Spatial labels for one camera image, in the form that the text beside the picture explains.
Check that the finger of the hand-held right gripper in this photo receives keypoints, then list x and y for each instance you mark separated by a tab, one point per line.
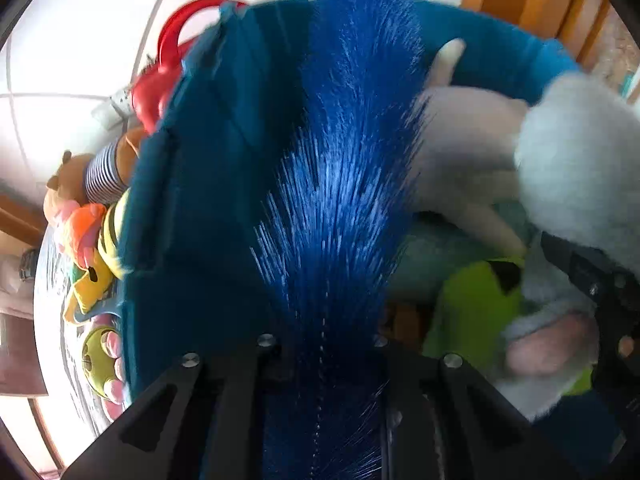
615	305

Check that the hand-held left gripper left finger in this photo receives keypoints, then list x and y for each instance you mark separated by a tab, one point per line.
250	385

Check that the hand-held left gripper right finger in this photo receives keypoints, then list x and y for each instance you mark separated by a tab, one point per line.
420	400

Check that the grey-white fluffy plush toy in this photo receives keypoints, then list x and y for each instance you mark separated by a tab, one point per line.
575	160

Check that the blue furry plush toy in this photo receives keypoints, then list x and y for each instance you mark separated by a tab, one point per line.
345	160

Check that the lime green plush toy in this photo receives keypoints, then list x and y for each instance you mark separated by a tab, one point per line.
465	310

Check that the light teal plush toy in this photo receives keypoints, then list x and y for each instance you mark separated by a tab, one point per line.
440	255

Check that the yellow-green and pink plush toy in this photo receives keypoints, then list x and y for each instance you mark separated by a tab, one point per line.
97	357

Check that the blue plastic hanger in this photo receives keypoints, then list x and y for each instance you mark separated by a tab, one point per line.
80	318

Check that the yellow plush with brown stripes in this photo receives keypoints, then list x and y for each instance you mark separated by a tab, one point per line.
111	235

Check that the white plush toy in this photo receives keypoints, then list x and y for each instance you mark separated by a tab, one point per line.
465	135

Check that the pink plush with orange dress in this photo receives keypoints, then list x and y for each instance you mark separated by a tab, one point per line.
82	230

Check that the brown plush with striped shirt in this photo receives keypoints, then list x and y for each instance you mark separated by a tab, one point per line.
102	172

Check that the red toy suitcase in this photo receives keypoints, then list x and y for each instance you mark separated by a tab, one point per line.
160	85

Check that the white padded headboard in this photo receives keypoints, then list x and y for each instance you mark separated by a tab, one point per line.
75	35

